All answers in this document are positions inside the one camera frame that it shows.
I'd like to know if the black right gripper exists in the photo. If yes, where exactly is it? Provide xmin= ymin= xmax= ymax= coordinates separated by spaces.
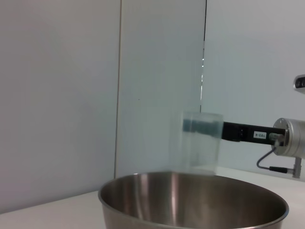
xmin=183 ymin=115 xmax=287 ymax=145

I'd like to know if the clear plastic measuring cup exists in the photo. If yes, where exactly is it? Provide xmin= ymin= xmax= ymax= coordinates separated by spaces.
xmin=168 ymin=111 xmax=224 ymax=177

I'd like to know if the stainless steel mixing bowl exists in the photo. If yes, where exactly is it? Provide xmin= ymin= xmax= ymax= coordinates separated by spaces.
xmin=98 ymin=172 xmax=290 ymax=229

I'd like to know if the right gripper cable with plug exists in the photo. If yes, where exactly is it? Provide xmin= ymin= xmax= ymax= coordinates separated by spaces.
xmin=256 ymin=132 xmax=302 ymax=178

